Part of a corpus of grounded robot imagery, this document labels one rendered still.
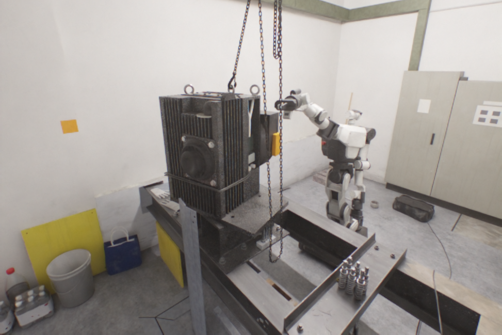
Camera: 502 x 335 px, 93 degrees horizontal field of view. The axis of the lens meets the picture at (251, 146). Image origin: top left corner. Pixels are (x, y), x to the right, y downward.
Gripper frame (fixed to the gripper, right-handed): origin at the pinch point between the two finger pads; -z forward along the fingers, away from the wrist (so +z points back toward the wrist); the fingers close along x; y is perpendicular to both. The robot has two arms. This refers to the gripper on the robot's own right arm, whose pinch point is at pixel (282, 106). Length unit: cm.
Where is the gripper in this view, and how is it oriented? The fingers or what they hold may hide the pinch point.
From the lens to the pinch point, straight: 129.0
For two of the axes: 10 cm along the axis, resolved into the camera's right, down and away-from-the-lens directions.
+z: 5.2, -2.9, 8.0
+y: -0.4, -9.5, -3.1
